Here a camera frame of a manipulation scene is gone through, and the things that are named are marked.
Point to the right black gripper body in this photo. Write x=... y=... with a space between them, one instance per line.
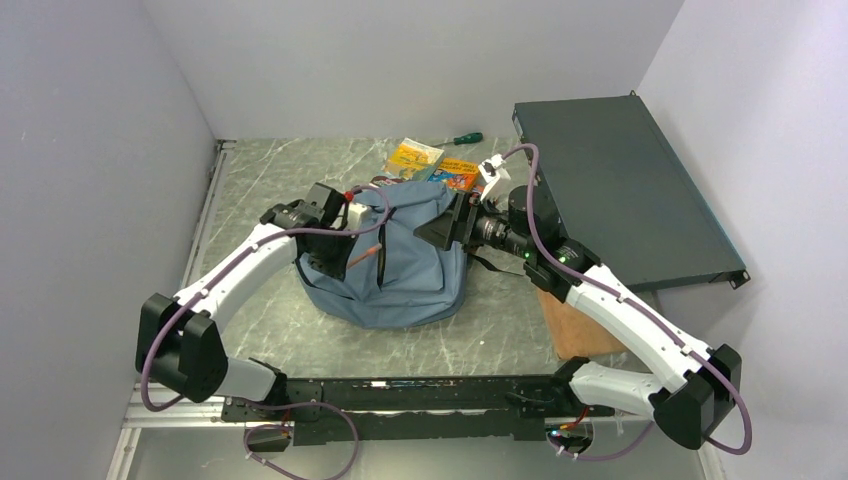
x=495 y=230

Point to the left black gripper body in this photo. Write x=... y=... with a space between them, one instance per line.
x=334 y=239

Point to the blue grey backpack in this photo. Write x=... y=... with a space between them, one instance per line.
x=408 y=282

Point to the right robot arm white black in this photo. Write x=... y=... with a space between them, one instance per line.
x=636 y=331

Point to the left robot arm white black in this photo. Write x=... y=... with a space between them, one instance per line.
x=179 y=341

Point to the blue yellow children's book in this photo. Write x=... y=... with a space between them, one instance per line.
x=456 y=174

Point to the yellow small book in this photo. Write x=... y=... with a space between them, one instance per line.
x=410 y=158

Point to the dark rack server box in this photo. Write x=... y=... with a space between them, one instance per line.
x=622 y=191

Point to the brown wooden board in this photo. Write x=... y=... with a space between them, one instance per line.
x=573 y=333

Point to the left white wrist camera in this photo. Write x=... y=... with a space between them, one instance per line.
x=356 y=217

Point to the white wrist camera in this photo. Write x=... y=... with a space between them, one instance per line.
x=495 y=179
x=356 y=217

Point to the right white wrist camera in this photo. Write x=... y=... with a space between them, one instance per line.
x=495 y=179

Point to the green handled screwdriver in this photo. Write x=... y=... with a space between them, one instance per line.
x=467 y=139

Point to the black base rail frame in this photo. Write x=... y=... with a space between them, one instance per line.
x=315 y=411

